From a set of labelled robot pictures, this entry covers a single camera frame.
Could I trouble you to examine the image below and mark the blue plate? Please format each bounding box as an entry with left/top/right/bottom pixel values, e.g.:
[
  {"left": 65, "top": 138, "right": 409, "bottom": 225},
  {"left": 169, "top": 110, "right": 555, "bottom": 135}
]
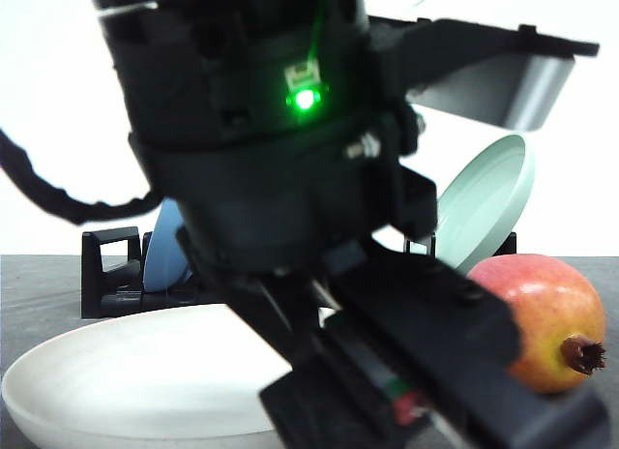
[{"left": 143, "top": 197, "right": 192, "bottom": 293}]

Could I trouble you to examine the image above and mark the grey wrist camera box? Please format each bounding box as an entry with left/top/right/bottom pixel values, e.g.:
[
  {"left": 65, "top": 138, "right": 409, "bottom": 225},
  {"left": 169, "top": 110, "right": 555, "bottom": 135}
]
[{"left": 369, "top": 15, "right": 601, "bottom": 132}]

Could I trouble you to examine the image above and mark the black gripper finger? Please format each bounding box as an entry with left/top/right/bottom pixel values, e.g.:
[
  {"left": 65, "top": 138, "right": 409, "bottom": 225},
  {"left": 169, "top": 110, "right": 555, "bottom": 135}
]
[
  {"left": 227, "top": 275, "right": 435, "bottom": 449},
  {"left": 325, "top": 247, "right": 610, "bottom": 449}
]

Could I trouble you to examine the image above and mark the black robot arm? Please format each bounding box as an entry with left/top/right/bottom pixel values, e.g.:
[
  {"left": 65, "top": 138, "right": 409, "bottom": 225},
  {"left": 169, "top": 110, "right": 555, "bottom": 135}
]
[{"left": 91, "top": 0, "right": 608, "bottom": 449}]

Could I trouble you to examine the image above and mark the green plate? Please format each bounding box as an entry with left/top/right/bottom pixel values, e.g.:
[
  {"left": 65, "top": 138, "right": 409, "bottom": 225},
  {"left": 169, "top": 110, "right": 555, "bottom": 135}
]
[{"left": 436, "top": 134, "right": 535, "bottom": 272}]

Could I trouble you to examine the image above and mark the black cable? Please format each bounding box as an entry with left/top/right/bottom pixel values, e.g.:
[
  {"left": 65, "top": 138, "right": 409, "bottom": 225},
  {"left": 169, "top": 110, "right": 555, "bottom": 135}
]
[{"left": 0, "top": 130, "right": 161, "bottom": 225}]

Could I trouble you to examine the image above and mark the white plate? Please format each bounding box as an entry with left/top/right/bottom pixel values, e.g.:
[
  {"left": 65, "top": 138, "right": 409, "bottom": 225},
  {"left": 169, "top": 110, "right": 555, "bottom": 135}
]
[{"left": 2, "top": 304, "right": 292, "bottom": 449}]

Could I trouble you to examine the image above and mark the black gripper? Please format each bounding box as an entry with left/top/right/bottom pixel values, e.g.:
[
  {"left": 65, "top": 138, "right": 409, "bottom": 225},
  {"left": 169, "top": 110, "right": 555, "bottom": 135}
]
[{"left": 128, "top": 105, "right": 438, "bottom": 281}]

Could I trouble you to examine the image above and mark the red yellow pomegranate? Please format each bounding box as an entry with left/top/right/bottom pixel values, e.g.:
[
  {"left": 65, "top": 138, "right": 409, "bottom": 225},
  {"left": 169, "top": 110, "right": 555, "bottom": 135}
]
[{"left": 467, "top": 254, "right": 607, "bottom": 394}]

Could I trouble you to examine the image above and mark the black dish rack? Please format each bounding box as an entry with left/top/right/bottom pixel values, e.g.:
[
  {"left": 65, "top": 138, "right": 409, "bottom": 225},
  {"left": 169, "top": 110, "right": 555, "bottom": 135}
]
[{"left": 80, "top": 226, "right": 518, "bottom": 319}]

